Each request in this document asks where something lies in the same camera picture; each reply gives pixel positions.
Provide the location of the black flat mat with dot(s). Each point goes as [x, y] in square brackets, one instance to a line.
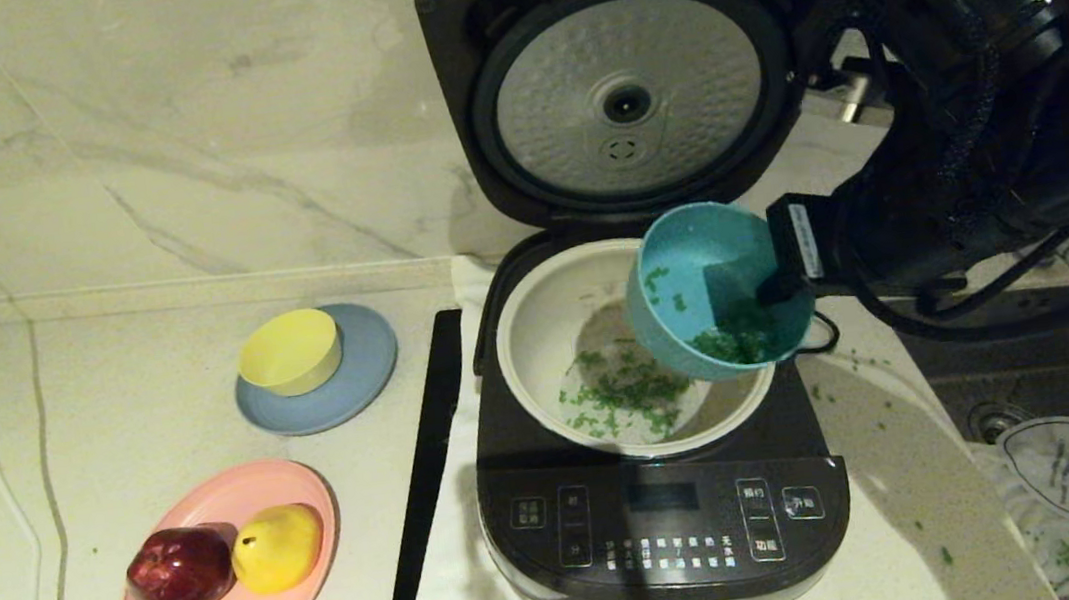
[428, 473]

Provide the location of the dark red apple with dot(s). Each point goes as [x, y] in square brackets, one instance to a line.
[181, 574]

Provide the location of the teal bowl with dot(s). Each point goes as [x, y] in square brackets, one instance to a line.
[679, 243]

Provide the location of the chopped green bits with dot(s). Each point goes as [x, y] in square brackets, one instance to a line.
[625, 390]

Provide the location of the black rice cooker lid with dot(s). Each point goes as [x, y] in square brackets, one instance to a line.
[627, 98]

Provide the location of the yellow pear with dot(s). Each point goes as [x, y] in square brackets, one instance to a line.
[278, 549]

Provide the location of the black rice cooker body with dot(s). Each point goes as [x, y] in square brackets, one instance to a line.
[661, 527]

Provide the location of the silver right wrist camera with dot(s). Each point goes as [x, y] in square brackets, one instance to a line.
[849, 98]

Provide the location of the white inner pot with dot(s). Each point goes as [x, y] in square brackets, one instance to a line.
[549, 339]

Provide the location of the steel sink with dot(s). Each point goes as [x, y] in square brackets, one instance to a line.
[1055, 361]

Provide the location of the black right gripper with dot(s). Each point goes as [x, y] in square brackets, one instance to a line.
[825, 242]

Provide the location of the blue plate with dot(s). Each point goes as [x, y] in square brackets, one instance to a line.
[366, 369]

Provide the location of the yellow bowl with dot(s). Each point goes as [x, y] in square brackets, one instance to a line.
[289, 353]

